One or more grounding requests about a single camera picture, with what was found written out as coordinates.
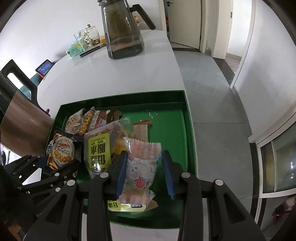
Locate red smart display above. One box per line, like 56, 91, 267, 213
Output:
35, 59, 54, 77

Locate green tray box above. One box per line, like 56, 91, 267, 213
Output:
48, 90, 196, 229

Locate clear glass jar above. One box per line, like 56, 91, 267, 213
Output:
81, 24, 100, 46

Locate black gold Danisa cookie bag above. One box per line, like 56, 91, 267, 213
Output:
46, 133, 75, 170

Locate blue brown Nutty snack bag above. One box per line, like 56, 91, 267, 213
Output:
76, 108, 121, 136

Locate white oatmeal milk packet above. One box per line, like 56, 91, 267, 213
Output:
65, 109, 83, 135

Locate teal tissue pack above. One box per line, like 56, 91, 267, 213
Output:
66, 40, 88, 57

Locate small orange brown snack bar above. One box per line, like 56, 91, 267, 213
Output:
132, 119, 152, 142

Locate white door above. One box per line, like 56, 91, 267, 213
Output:
165, 0, 202, 49

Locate pink white cartoon snack packet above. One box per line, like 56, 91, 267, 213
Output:
119, 137, 162, 205

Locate clear bag colourful veggie sticks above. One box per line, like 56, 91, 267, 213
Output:
83, 120, 149, 212

